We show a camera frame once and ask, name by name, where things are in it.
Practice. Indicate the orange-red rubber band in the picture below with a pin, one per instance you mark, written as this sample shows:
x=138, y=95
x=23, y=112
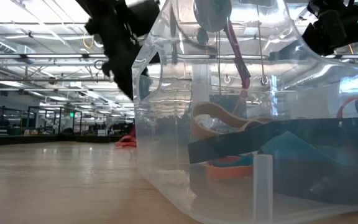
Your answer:
x=126, y=142

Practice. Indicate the orange wide rubber band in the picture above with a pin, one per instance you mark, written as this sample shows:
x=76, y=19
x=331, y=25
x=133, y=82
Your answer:
x=228, y=172

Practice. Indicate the red desk lamp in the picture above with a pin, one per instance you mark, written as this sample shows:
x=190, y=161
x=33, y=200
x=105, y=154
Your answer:
x=244, y=77

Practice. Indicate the blue wide rubber band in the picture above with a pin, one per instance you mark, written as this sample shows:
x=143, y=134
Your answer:
x=291, y=146

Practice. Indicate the black background workstation frame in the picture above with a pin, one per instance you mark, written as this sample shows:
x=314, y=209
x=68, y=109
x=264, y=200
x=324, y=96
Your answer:
x=60, y=121

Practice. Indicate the clear plastic bin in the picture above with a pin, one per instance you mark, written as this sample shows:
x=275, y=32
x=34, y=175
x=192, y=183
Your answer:
x=166, y=186

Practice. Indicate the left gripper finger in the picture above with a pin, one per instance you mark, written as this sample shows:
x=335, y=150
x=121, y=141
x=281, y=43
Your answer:
x=145, y=84
x=121, y=65

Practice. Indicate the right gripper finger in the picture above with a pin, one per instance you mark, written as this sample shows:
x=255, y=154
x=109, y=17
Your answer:
x=291, y=53

